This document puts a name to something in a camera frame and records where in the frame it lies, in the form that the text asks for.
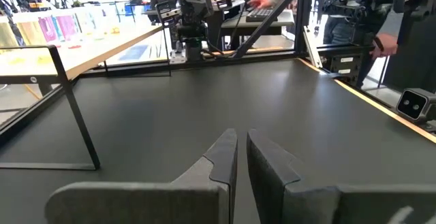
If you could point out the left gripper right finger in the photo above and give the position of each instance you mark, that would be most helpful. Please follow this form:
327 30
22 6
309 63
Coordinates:
269 169

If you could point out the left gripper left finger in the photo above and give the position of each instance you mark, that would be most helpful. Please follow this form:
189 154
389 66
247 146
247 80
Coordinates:
221 159

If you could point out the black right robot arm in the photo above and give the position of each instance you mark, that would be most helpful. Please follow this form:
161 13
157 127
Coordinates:
192 38

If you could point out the wooden shelf with black legs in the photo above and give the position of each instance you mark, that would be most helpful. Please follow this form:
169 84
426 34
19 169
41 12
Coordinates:
85 52

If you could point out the black computer keyboard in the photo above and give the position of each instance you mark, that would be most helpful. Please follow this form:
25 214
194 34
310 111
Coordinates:
260 14

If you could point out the grey desk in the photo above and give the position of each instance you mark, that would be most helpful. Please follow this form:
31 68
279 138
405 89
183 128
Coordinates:
259 24

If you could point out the white metal strip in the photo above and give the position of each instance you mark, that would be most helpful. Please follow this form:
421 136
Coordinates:
312 47

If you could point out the black box white labels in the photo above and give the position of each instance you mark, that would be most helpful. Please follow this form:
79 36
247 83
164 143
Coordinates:
344 64

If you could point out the black equipment with yellow tag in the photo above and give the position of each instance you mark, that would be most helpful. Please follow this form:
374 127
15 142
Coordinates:
412 30

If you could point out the silver metal bracket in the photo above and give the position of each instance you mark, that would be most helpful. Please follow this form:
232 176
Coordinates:
178 57

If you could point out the black table frame wooden boards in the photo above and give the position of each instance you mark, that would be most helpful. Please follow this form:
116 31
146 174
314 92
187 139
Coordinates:
190 65

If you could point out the black table-level camera box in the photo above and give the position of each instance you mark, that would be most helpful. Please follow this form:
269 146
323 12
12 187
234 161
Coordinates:
413 104

